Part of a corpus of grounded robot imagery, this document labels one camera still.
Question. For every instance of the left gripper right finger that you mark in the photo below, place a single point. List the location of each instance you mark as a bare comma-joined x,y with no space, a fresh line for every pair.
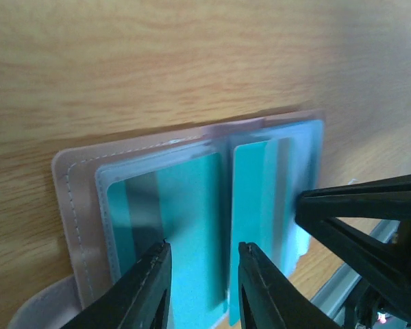
268,300

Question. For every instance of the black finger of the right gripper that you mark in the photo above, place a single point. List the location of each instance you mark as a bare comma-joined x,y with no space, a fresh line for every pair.
368,226

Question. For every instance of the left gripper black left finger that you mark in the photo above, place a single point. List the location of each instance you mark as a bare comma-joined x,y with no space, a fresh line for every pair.
140,299

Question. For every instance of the teal magnetic stripe card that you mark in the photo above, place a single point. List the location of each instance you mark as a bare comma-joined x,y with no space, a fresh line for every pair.
156,199

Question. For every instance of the blue card holder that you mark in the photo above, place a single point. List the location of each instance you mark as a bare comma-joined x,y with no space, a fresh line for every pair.
75,175

